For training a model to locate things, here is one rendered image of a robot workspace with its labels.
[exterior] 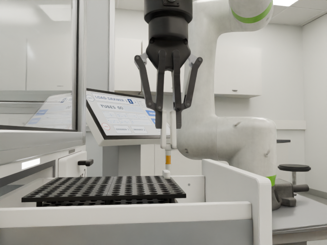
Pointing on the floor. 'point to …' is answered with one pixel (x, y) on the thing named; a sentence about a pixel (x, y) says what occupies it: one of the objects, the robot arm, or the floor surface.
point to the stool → (294, 169)
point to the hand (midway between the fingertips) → (168, 129)
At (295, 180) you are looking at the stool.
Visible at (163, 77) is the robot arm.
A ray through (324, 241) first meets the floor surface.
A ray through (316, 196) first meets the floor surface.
